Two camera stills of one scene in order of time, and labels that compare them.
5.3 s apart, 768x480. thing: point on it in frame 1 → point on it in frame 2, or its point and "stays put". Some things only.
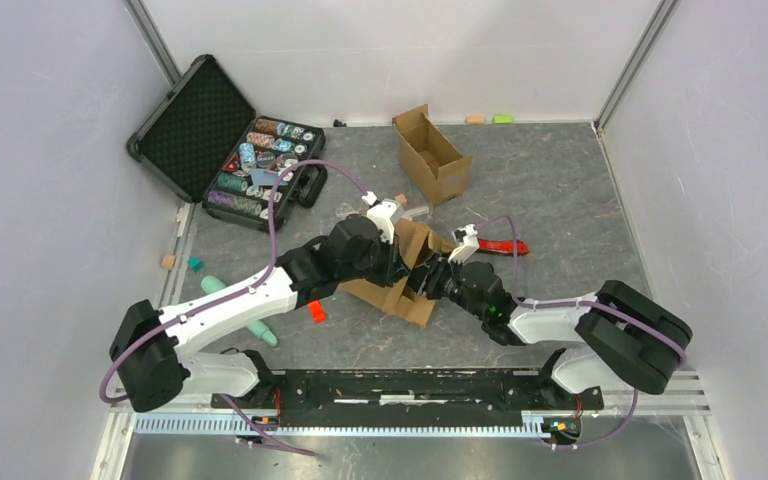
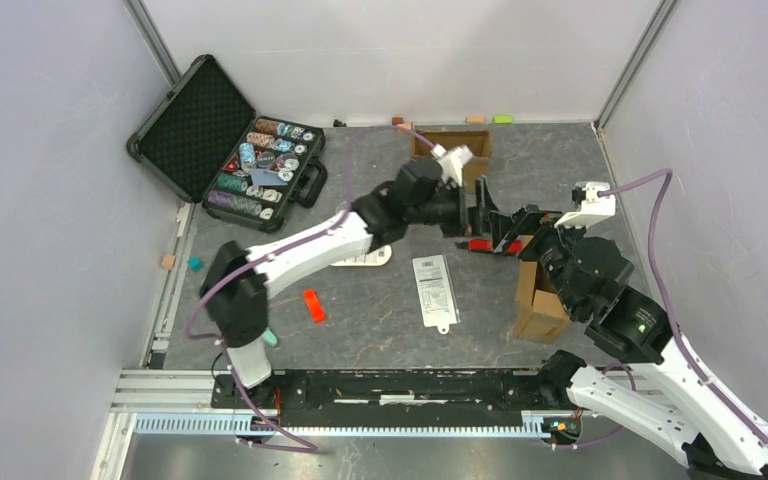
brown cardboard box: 402,299 → 540,310
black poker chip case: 206,143 stays put
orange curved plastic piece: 317,312 stays put
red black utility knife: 506,246 stays put
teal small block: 195,263 stays put
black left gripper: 395,268 → 477,215
